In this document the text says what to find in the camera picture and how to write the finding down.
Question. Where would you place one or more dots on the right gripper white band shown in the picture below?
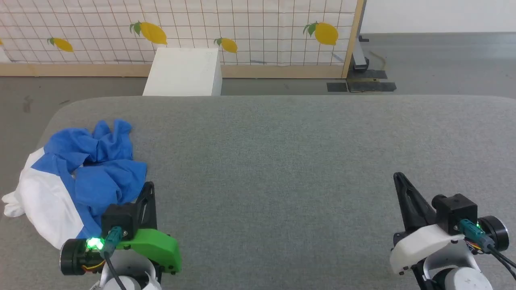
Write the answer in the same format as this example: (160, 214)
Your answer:
(423, 245)

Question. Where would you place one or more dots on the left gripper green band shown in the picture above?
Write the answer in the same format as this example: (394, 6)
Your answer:
(155, 245)

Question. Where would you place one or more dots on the blue and white t-shirt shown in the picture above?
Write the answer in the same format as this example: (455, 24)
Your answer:
(100, 181)

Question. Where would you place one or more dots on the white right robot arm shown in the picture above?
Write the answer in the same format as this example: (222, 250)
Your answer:
(459, 278)

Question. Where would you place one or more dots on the large black floor tape patch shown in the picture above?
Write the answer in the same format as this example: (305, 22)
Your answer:
(371, 85)

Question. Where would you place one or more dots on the white box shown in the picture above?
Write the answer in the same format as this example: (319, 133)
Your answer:
(183, 72)

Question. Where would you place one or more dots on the small black floor tape patch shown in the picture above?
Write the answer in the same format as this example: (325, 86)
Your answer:
(337, 87)

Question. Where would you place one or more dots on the grey metal partition foot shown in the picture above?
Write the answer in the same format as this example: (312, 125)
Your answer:
(360, 56)

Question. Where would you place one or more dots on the lemon print partition screen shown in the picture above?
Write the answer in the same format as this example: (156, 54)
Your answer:
(181, 32)

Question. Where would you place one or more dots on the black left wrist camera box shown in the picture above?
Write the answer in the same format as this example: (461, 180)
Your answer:
(119, 219)

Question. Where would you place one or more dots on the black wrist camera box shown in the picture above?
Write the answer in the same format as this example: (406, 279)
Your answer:
(119, 219)
(457, 211)

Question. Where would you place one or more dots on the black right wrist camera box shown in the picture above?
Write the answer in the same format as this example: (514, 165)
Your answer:
(457, 211)

